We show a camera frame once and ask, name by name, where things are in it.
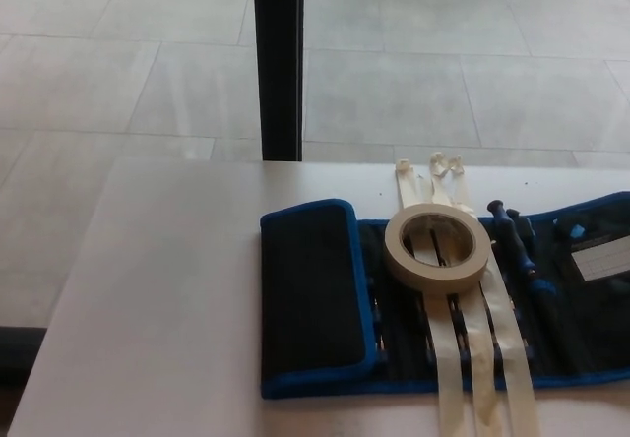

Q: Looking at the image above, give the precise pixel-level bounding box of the short blue-handled screwdriver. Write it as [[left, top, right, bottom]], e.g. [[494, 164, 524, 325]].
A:
[[506, 207, 536, 252]]

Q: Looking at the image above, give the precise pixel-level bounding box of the white label card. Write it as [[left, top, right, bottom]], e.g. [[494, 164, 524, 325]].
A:
[[570, 239, 630, 283]]

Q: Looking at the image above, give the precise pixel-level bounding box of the black vertical post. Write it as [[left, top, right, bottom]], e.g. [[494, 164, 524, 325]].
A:
[[250, 0, 309, 163]]

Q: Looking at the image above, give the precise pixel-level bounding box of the beige masking tape roll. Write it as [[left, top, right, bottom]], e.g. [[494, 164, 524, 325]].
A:
[[383, 205, 493, 293]]

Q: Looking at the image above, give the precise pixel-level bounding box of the black toolkit case blue trim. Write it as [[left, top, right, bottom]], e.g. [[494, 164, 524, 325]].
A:
[[259, 190, 630, 402]]

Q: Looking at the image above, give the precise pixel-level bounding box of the long blue-handled screwdriver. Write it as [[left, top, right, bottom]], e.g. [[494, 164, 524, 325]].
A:
[[485, 199, 558, 311]]

